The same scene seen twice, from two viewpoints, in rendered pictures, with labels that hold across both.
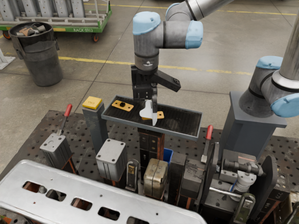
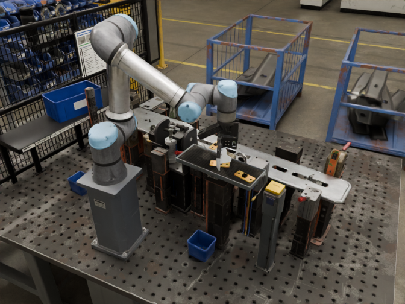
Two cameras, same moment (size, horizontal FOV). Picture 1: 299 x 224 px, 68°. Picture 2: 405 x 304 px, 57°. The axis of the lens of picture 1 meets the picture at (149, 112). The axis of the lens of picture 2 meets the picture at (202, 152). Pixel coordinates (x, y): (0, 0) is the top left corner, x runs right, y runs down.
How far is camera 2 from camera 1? 1.96 m
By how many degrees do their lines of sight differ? 103
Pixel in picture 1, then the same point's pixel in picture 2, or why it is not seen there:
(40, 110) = not seen: outside the picture
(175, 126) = (204, 154)
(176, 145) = (172, 270)
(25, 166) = (332, 196)
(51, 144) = (312, 192)
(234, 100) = (123, 183)
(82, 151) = (297, 291)
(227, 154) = (180, 136)
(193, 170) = not seen: hidden behind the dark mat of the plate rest
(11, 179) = (339, 189)
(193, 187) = not seen: hidden behind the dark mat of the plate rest
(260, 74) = (119, 137)
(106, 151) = (261, 163)
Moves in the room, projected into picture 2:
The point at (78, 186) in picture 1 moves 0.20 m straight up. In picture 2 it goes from (283, 176) to (288, 140)
